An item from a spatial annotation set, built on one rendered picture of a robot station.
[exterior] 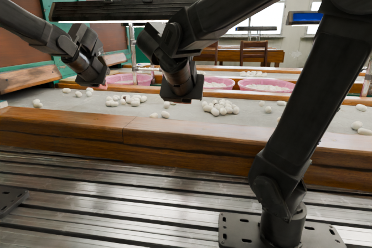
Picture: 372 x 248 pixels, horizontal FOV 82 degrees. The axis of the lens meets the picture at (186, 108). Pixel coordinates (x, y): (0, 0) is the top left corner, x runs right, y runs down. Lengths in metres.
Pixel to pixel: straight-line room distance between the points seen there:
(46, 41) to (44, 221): 0.39
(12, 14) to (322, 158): 0.72
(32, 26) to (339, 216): 0.75
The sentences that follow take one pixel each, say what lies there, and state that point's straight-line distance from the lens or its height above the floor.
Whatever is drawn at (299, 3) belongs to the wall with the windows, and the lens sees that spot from 6.12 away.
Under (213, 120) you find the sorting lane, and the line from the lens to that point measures 0.68.
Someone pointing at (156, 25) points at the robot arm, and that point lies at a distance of 0.47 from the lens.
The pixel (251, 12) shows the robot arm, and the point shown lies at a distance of 0.33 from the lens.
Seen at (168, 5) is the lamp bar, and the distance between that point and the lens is 0.81.
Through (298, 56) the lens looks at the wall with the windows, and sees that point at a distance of 6.16.
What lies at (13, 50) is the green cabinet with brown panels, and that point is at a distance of 1.13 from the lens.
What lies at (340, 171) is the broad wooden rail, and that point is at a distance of 0.60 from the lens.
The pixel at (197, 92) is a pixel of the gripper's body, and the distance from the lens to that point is 0.50.
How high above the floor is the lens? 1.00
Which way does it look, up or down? 19 degrees down
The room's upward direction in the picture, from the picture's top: straight up
